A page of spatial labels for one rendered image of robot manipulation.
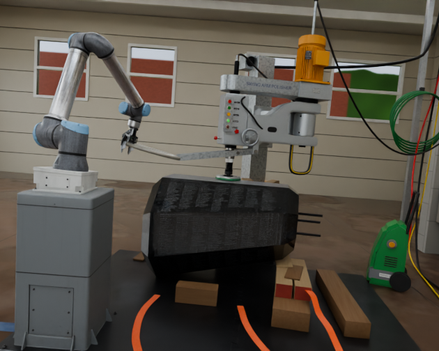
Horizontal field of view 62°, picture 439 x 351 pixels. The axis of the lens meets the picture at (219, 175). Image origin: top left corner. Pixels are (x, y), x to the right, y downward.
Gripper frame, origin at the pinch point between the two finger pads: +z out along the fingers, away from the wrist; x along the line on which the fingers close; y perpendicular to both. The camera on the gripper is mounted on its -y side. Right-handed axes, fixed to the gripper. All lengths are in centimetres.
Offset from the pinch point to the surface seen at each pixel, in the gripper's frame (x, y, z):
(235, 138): 71, 41, -36
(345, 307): 106, 154, 57
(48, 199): -71, 64, 29
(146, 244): 23, 29, 63
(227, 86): 57, 29, -74
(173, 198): 33, 32, 25
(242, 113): 71, 41, -56
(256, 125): 84, 47, -51
